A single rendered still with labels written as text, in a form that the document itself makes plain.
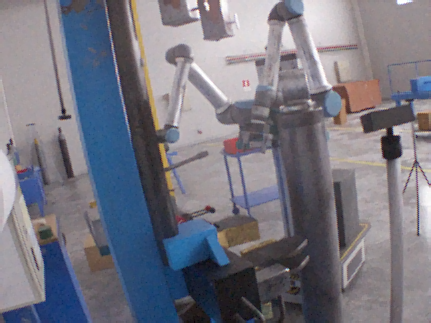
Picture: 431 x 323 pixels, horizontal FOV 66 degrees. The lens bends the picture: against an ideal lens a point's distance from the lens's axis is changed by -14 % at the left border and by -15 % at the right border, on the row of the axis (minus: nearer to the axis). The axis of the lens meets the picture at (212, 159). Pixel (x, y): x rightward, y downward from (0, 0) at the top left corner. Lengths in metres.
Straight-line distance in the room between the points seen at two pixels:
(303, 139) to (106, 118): 0.81
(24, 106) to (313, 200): 11.01
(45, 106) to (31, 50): 1.86
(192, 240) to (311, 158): 0.65
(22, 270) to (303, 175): 1.17
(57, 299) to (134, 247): 1.39
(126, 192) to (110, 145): 0.17
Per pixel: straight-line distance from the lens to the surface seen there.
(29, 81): 12.17
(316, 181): 1.67
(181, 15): 1.30
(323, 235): 1.75
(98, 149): 1.30
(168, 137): 2.29
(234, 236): 1.79
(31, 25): 12.53
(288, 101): 1.66
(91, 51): 1.32
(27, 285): 1.08
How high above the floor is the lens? 1.62
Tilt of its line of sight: 10 degrees down
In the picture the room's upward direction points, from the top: 11 degrees counter-clockwise
